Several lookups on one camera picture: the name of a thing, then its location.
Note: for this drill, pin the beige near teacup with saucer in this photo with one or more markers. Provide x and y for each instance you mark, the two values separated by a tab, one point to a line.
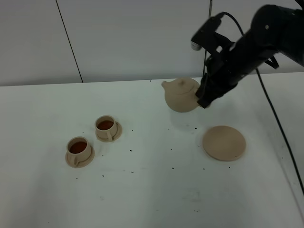
79	152

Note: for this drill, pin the beige round teapot tray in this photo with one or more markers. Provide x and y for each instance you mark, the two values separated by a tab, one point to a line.
224	143

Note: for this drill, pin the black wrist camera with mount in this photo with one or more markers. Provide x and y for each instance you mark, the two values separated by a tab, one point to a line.
206	37

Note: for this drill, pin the beige teapot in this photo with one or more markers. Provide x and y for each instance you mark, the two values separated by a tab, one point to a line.
180	94

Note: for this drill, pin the beige teacup with saucer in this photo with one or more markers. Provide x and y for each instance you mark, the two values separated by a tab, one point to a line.
107	129
79	152

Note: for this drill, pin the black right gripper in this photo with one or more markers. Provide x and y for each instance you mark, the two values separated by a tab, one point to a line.
255	47

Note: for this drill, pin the beige far teacup with saucer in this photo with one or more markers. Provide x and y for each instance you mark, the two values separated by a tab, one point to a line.
107	129

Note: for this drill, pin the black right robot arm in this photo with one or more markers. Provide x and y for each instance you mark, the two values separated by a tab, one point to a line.
290	23

